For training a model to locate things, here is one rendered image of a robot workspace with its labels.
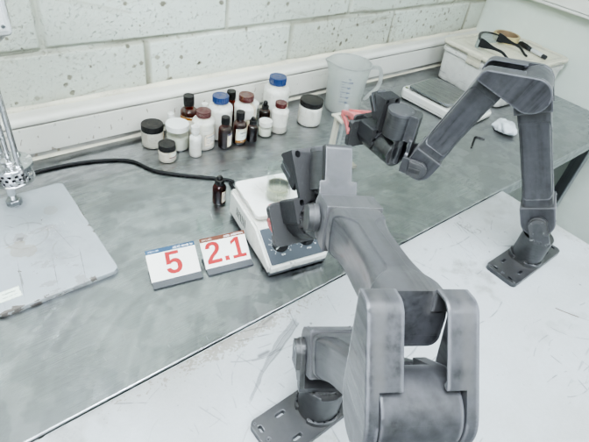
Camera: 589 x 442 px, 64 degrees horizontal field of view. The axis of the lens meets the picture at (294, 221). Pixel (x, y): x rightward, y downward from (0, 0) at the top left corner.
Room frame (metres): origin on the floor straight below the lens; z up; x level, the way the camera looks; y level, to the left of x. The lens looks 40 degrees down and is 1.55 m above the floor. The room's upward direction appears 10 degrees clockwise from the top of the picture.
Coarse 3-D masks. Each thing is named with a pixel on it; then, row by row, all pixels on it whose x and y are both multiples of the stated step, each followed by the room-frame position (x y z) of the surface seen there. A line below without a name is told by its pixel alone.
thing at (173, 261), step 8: (184, 248) 0.61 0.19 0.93; (192, 248) 0.62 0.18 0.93; (152, 256) 0.58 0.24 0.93; (160, 256) 0.59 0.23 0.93; (168, 256) 0.59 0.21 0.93; (176, 256) 0.60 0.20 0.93; (184, 256) 0.60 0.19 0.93; (192, 256) 0.61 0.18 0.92; (152, 264) 0.57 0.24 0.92; (160, 264) 0.58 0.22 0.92; (168, 264) 0.58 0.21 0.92; (176, 264) 0.59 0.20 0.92; (184, 264) 0.59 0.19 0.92; (192, 264) 0.60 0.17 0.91; (152, 272) 0.56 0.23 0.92; (160, 272) 0.56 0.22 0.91; (168, 272) 0.57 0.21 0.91; (176, 272) 0.58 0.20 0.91
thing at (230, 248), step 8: (216, 240) 0.65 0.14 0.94; (224, 240) 0.65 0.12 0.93; (232, 240) 0.66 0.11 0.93; (240, 240) 0.67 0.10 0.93; (208, 248) 0.63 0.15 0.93; (216, 248) 0.64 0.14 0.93; (224, 248) 0.64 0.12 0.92; (232, 248) 0.65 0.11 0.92; (240, 248) 0.65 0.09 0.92; (208, 256) 0.62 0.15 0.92; (216, 256) 0.62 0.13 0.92; (224, 256) 0.63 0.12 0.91; (232, 256) 0.64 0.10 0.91; (240, 256) 0.64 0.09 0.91; (208, 264) 0.61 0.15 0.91
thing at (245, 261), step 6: (246, 246) 0.66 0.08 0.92; (204, 258) 0.61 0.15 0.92; (240, 258) 0.64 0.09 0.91; (246, 258) 0.64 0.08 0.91; (204, 264) 0.61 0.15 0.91; (216, 264) 0.61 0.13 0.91; (222, 264) 0.62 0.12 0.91; (228, 264) 0.62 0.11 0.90; (234, 264) 0.62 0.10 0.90; (240, 264) 0.63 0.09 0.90; (246, 264) 0.63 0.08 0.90; (252, 264) 0.63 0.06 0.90; (210, 270) 0.60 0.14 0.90; (216, 270) 0.60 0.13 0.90; (222, 270) 0.60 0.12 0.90; (228, 270) 0.61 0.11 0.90
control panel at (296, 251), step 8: (264, 232) 0.66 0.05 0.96; (272, 232) 0.67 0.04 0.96; (264, 240) 0.65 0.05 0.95; (272, 248) 0.64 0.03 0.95; (288, 248) 0.65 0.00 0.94; (296, 248) 0.66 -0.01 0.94; (304, 248) 0.67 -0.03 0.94; (312, 248) 0.67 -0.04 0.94; (320, 248) 0.68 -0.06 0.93; (272, 256) 0.63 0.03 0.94; (280, 256) 0.63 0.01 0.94; (288, 256) 0.64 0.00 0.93; (296, 256) 0.65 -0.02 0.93; (304, 256) 0.65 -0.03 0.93; (272, 264) 0.62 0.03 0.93
